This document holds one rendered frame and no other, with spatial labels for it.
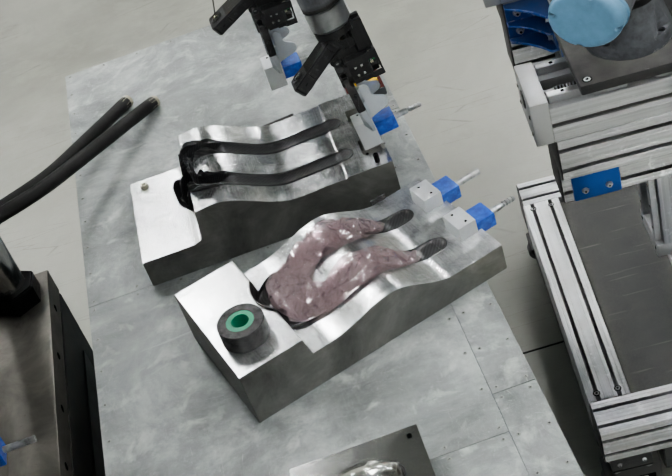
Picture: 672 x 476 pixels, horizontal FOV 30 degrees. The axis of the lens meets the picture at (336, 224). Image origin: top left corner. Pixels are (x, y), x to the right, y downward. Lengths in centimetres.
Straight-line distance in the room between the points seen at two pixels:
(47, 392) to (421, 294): 70
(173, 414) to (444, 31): 245
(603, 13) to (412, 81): 219
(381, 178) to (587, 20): 56
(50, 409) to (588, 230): 142
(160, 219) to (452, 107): 170
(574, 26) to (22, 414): 116
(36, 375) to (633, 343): 128
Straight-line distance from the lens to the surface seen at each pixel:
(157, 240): 237
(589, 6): 195
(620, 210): 312
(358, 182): 231
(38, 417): 227
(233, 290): 212
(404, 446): 184
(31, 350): 240
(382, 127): 232
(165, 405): 214
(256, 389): 200
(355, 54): 225
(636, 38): 215
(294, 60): 257
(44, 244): 402
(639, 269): 296
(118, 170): 271
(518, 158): 367
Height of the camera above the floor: 227
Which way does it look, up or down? 39 degrees down
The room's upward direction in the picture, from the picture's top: 19 degrees counter-clockwise
